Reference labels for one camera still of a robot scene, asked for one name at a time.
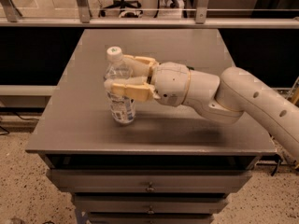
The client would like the grey drawer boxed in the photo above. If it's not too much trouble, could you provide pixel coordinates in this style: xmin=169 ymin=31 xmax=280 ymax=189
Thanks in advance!
xmin=89 ymin=214 xmax=213 ymax=224
xmin=47 ymin=169 xmax=251 ymax=193
xmin=73 ymin=195 xmax=228 ymax=214

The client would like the grey metal railing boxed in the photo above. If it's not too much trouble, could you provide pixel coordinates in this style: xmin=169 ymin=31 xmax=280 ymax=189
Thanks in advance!
xmin=0 ymin=0 xmax=299 ymax=29

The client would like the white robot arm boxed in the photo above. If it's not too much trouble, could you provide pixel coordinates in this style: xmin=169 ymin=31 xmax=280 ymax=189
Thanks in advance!
xmin=105 ymin=53 xmax=299 ymax=160

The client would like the top grey drawer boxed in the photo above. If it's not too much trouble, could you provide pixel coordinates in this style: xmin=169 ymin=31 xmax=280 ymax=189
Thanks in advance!
xmin=47 ymin=169 xmax=251 ymax=193

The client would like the clear plastic water bottle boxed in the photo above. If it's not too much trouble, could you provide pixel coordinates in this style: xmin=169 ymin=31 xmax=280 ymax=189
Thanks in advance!
xmin=104 ymin=47 xmax=135 ymax=125

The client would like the black floor cable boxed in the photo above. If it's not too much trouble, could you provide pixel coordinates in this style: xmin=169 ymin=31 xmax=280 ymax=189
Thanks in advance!
xmin=0 ymin=110 xmax=40 ymax=136

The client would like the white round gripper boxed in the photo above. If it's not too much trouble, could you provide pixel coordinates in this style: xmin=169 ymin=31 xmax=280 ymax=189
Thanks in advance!
xmin=104 ymin=55 xmax=190 ymax=106

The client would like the yellow metal stand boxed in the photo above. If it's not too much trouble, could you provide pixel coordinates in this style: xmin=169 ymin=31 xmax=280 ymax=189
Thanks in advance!
xmin=287 ymin=77 xmax=299 ymax=105

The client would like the grey drawer cabinet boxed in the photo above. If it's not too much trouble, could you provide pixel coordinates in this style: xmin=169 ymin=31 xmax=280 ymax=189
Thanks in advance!
xmin=25 ymin=28 xmax=278 ymax=224

